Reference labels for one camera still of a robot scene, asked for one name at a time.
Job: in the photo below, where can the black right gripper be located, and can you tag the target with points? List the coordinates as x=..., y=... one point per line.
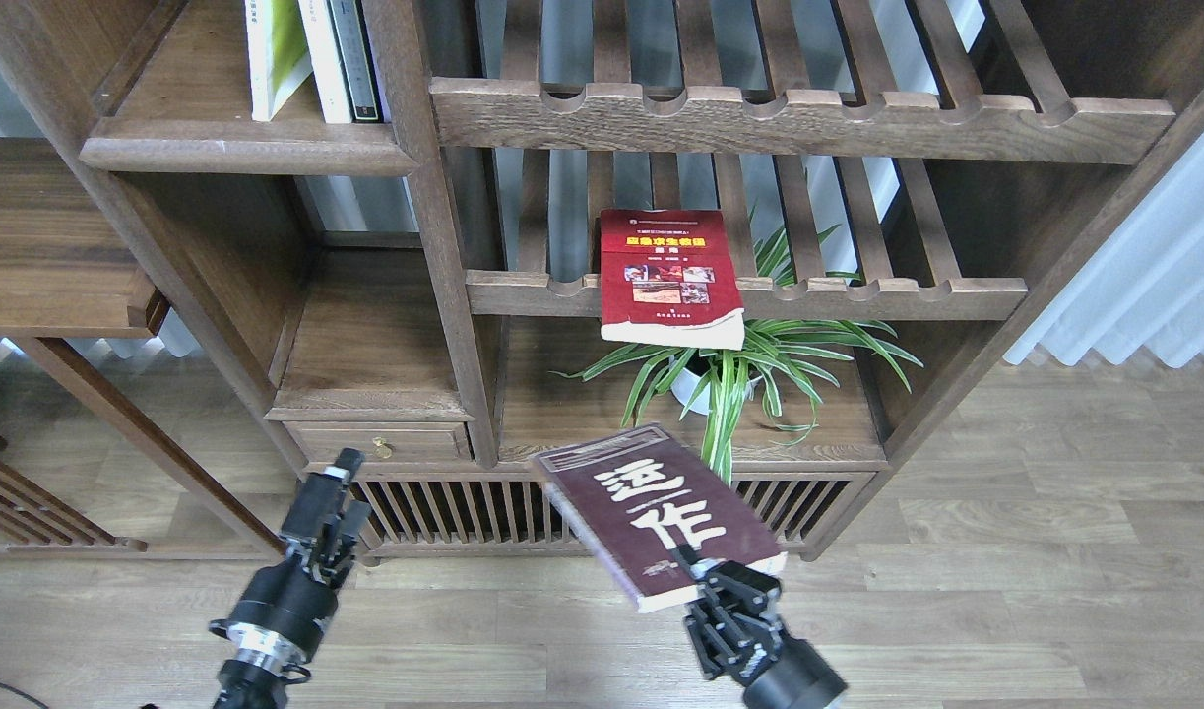
x=735, y=630

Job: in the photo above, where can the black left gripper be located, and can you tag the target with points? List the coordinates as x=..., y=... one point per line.
x=281, y=618

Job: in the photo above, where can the dark maroon book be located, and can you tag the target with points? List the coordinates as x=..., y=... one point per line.
x=636, y=495

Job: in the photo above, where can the red book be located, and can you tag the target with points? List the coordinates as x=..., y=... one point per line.
x=667, y=279

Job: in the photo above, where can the yellow-green book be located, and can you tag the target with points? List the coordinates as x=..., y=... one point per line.
x=278, y=54

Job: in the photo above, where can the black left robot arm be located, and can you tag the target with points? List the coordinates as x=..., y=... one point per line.
x=247, y=686

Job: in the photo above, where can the brass drawer knob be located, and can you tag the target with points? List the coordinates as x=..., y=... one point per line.
x=382, y=448

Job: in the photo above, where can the white plant pot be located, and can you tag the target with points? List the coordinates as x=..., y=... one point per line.
x=693, y=391

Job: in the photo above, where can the green spider plant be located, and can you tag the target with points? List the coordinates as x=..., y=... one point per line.
x=790, y=354

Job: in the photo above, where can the dark wooden bookshelf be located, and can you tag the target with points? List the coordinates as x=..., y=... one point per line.
x=427, y=279

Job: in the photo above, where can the wooden side table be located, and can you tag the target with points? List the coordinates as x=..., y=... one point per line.
x=65, y=274

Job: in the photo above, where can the white upright book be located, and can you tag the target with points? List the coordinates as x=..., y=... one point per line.
x=328, y=69

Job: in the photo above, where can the grey-green upright book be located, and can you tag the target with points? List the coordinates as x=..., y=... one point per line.
x=351, y=35

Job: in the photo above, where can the white curtain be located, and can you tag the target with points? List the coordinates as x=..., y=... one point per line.
x=1142, y=291

